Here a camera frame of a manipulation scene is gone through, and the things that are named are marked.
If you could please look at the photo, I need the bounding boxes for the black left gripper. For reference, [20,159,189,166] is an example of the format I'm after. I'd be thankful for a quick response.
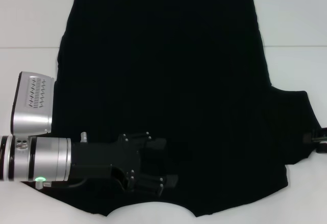
[68,131,179,197]

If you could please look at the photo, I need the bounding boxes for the black shirt with white print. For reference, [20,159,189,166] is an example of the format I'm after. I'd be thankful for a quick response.
[43,0,323,211]

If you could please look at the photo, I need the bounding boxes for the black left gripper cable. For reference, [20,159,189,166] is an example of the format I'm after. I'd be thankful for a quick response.
[42,131,89,189]

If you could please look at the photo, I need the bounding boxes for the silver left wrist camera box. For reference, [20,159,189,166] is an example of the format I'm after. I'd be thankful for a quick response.
[10,71,55,136]

